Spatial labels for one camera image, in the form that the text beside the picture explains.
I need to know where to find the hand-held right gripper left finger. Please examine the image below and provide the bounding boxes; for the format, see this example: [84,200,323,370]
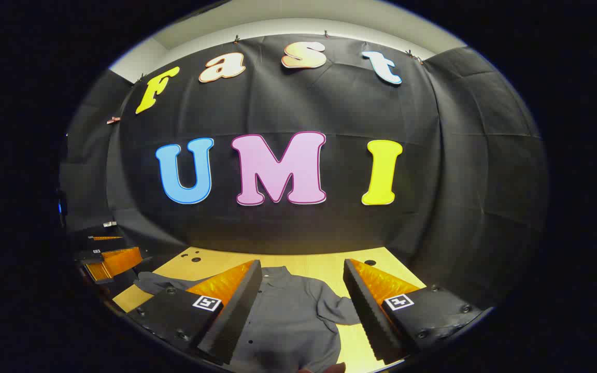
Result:
[126,259,263,366]

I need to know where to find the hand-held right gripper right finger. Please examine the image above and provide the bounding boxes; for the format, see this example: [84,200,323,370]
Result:
[343,258,486,364]

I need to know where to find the grey button-up shirt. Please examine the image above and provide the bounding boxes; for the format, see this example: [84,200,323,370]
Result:
[134,266,364,373]

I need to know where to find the black backdrop cloth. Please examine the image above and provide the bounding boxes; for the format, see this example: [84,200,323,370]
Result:
[59,34,548,311]

